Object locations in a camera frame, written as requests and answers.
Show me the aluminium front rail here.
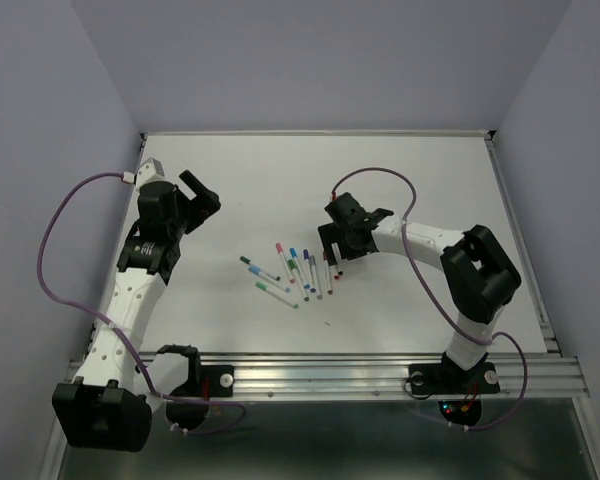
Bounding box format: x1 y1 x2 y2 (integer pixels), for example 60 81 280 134
201 353 589 403

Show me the pink cap marker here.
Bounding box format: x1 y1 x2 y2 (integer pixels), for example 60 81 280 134
275 242 296 284

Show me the dark green cap marker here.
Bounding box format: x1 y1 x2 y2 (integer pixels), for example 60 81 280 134
240 256 281 281

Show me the grey cap marker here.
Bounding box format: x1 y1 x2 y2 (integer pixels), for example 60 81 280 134
310 255 323 300

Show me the aluminium rail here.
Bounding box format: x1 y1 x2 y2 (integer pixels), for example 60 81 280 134
201 353 589 403
484 130 563 357

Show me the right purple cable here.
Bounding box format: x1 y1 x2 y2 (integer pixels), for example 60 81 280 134
330 167 530 434

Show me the dark red cap marker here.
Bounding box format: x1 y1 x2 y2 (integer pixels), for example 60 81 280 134
322 251 334 295

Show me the aluminium right side rail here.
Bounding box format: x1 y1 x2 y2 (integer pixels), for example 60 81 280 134
484 130 563 357

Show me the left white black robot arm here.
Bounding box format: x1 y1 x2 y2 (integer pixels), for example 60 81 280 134
47 160 221 452

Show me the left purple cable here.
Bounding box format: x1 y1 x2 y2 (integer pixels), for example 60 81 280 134
35 171 248 436

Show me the purple cap marker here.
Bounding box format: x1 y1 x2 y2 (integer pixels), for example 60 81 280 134
303 249 317 293

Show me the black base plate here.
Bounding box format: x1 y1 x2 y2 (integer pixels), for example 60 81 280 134
166 365 234 434
402 362 501 428

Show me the light blue cap marker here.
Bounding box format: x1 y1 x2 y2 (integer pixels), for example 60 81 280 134
248 265 290 293

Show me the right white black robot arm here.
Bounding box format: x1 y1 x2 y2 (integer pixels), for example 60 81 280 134
318 193 522 400

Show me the purple cable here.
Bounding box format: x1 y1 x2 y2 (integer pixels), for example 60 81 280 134
35 171 248 436
330 167 530 434

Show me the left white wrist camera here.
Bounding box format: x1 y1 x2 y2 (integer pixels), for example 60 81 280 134
134 158 165 191

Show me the teal green cap marker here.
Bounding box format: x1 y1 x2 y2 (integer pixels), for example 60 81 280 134
256 282 299 309

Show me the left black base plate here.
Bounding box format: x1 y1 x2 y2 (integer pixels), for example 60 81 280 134
166 365 234 434

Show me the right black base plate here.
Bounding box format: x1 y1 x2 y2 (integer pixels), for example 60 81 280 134
402 362 501 428

